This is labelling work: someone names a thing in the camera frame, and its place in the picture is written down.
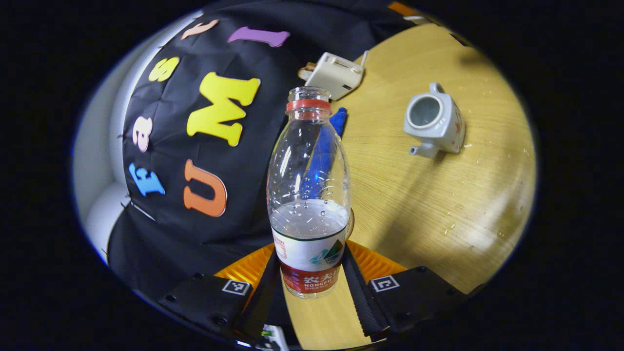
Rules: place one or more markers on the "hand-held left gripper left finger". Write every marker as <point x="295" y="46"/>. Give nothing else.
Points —
<point x="265" y="297"/>

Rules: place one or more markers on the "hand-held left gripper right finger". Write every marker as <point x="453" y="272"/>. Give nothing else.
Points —
<point x="360" y="297"/>

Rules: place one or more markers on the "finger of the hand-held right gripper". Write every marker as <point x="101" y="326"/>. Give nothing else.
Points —
<point x="402" y="9"/>

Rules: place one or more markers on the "round wooden coaster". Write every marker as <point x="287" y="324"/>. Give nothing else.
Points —
<point x="350" y="224"/>

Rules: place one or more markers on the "clear plastic water bottle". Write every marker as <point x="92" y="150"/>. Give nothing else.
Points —
<point x="308" y="234"/>

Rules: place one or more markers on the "white ceramic teacup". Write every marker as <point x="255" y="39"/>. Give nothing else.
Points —
<point x="438" y="122"/>

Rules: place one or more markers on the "white toaster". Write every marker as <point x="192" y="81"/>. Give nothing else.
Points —
<point x="336" y="75"/>

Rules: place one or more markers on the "bread slice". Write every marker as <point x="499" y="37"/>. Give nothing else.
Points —
<point x="307" y="71"/>

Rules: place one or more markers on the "blue towel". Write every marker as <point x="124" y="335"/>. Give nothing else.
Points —
<point x="340" y="119"/>

